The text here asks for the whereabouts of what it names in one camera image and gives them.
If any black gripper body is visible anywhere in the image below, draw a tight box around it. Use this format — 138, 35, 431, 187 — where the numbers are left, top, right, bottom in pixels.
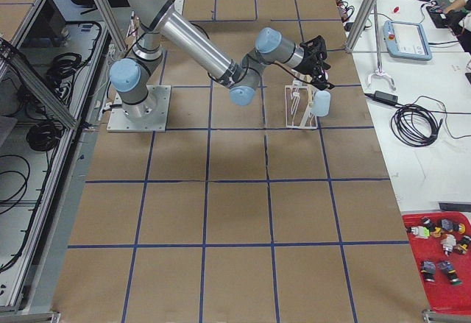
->
294, 35, 328, 80

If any light blue plastic cup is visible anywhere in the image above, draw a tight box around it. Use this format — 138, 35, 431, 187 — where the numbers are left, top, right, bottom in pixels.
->
311, 90, 331, 117

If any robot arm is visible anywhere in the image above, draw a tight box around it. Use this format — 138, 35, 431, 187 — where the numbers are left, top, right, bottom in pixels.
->
127, 0, 334, 106

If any black power adapter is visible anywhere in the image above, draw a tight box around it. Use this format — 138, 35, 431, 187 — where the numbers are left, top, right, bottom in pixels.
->
373, 90, 398, 106

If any metal reach grabber tool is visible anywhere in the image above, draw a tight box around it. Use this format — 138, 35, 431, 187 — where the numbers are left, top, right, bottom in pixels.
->
366, 4, 396, 91

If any blue teach pendant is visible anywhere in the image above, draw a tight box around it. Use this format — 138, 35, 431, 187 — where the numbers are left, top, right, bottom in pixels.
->
383, 20, 432, 61

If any red parts tray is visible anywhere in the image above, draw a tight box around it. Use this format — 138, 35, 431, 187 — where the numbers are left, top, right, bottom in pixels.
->
403, 212, 470, 315

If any white wire cup rack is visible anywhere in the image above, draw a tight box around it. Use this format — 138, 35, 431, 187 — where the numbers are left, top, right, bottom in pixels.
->
284, 78, 318, 129

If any aluminium frame post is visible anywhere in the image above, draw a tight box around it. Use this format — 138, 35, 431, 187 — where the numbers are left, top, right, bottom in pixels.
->
345, 0, 377, 52

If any coiled black cable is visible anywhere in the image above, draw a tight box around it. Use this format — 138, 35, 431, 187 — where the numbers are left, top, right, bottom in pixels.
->
390, 96, 471, 148

